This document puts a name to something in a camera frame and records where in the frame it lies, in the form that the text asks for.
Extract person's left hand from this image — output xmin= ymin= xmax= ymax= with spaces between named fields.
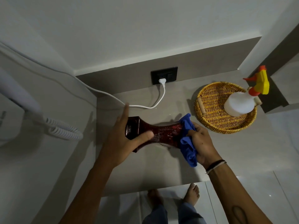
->
xmin=97 ymin=102 xmax=154 ymax=170

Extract person's right hand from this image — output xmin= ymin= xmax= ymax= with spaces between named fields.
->
xmin=180 ymin=121 xmax=222 ymax=170

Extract blue cloth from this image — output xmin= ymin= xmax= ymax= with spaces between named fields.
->
xmin=178 ymin=113 xmax=199 ymax=168

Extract dark red vase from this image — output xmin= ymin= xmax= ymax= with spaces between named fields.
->
xmin=125 ymin=116 xmax=185 ymax=153

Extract white spray bottle yellow nozzle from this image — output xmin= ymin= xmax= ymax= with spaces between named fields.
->
xmin=224 ymin=65 xmax=270 ymax=117

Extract person's right forearm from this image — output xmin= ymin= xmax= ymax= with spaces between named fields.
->
xmin=206 ymin=161 xmax=274 ymax=224

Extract person's right foot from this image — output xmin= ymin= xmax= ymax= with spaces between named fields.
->
xmin=183 ymin=183 xmax=200 ymax=207

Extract round wicker basket tray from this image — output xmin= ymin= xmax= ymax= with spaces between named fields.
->
xmin=194 ymin=81 xmax=263 ymax=134

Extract blue jeans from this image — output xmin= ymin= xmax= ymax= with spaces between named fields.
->
xmin=142 ymin=202 xmax=207 ymax=224

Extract grey cabinet unit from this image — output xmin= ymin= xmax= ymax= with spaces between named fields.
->
xmin=247 ymin=23 xmax=299 ymax=114

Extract black and white bracelets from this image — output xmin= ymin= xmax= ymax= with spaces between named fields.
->
xmin=205 ymin=159 xmax=227 ymax=175

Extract white coiled cord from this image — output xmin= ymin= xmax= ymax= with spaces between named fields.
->
xmin=30 ymin=112 xmax=84 ymax=141

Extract white plug and cable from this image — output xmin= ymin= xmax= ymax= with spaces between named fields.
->
xmin=0 ymin=42 xmax=167 ymax=110

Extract black wall outlet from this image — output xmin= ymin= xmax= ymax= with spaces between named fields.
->
xmin=150 ymin=66 xmax=178 ymax=86

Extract white wall hair dryer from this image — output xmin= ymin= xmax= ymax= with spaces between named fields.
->
xmin=0 ymin=67 xmax=44 ymax=147

